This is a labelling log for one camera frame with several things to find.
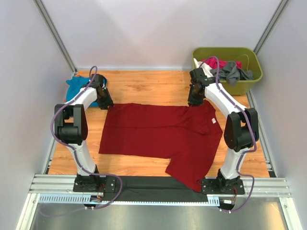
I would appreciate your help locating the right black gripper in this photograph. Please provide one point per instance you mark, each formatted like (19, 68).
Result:
(191, 101)

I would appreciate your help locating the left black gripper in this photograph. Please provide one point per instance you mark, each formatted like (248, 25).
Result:
(108, 103)

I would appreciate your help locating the dark red t shirt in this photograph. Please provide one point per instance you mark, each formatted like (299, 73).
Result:
(188, 136)

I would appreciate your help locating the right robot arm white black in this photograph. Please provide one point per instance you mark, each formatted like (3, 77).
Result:
(241, 131)

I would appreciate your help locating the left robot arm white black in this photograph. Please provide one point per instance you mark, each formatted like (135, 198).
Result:
(69, 127)

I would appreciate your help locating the white t shirt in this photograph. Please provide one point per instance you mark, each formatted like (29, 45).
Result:
(206, 68)

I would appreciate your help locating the folded blue t shirt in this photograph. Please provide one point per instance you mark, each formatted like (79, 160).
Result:
(73, 88)

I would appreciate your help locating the pink t shirt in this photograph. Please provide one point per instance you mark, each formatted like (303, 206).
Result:
(212, 62)

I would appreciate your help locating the grey t shirt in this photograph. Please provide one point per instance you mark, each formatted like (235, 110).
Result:
(232, 74)

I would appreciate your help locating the olive green plastic bin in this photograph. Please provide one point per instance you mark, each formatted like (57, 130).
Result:
(246, 56)

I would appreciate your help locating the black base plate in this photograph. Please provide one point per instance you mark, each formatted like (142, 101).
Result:
(152, 189)

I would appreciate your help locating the aluminium frame rail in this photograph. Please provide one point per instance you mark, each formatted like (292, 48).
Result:
(51, 204)

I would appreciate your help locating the left aluminium corner post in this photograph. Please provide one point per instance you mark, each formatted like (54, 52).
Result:
(54, 32)

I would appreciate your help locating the aluminium corner post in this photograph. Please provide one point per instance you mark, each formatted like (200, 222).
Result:
(54, 32)
(271, 24)

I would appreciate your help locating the right aluminium corner post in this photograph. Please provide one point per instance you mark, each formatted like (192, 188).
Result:
(271, 24)

